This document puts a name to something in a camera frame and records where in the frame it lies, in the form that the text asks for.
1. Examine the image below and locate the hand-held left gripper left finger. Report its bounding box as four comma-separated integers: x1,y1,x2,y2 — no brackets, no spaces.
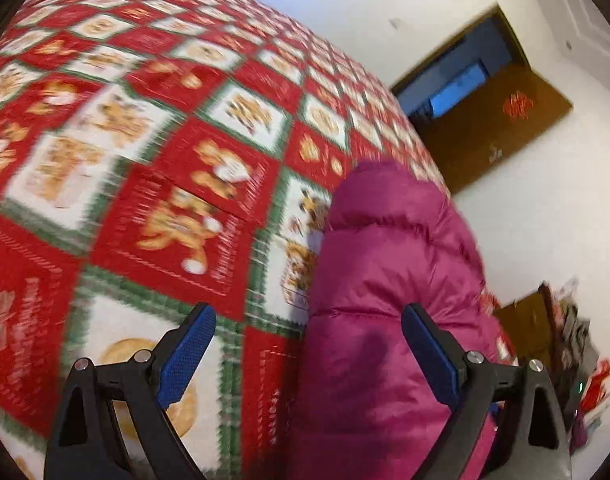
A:
44,302,216,480

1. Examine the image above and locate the magenta puffer jacket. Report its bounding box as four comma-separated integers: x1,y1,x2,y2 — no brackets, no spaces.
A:
245,160,506,480

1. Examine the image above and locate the red door decoration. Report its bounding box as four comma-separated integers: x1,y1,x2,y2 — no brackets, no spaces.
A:
502,91,536,122

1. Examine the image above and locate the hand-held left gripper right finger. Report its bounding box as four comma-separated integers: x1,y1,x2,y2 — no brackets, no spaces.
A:
402,304,572,480

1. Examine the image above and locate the red printed bed blanket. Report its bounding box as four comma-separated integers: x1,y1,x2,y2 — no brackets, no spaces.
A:
0,0,518,480

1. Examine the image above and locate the brown wooden door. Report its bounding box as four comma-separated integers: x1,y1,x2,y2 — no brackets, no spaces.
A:
410,62,574,197

